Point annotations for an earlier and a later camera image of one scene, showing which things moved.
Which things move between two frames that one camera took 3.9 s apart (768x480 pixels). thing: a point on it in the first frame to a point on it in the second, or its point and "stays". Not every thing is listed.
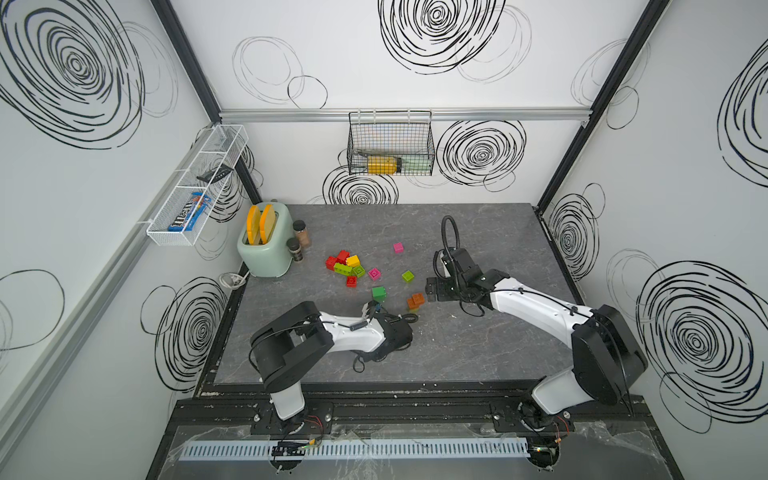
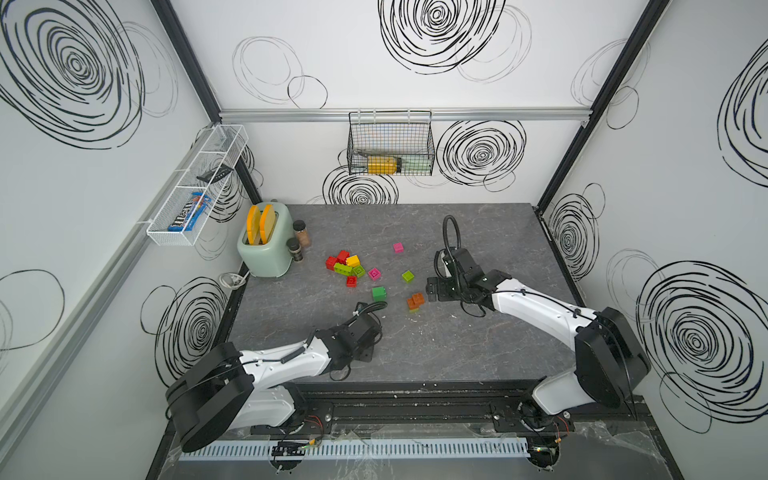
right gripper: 441,293 stays
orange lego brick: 415,301 stays
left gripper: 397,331 to 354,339
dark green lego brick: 379,293 stays
